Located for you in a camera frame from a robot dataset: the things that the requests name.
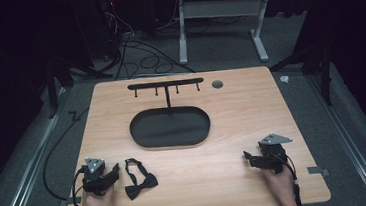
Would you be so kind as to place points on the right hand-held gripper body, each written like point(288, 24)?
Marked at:
point(272, 155)

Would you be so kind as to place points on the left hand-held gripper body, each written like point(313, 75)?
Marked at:
point(94, 177)

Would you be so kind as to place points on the person's right hand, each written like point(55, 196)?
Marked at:
point(281, 186)

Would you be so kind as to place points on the black bow tie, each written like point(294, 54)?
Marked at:
point(141, 182)

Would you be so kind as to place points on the grey tape piece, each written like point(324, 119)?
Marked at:
point(318, 171)

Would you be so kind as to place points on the black hook stand with tray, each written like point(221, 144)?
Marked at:
point(169, 127)

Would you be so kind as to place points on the white crumpled scrap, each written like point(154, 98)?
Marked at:
point(284, 79)

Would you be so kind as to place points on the round grey table grommet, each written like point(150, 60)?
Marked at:
point(217, 84)

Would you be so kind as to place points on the black tripod stand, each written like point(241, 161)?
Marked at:
point(318, 61)
point(58, 77)

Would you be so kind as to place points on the metal floor rail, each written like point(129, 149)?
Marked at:
point(351, 141)
point(27, 177)

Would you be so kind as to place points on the white desk frame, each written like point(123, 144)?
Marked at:
point(219, 9)

